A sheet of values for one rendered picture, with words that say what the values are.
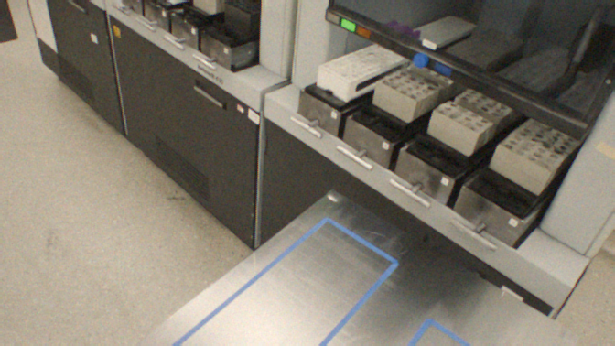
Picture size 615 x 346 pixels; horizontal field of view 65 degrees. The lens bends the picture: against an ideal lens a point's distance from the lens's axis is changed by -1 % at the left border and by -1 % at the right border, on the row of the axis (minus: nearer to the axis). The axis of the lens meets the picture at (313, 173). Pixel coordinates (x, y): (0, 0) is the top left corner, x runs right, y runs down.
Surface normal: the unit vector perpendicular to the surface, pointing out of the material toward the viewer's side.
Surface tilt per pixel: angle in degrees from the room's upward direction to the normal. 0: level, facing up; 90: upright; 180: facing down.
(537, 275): 90
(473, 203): 90
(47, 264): 0
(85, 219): 0
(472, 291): 0
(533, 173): 90
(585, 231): 90
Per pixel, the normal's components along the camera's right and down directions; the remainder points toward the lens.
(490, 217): -0.69, 0.40
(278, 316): 0.11, -0.77
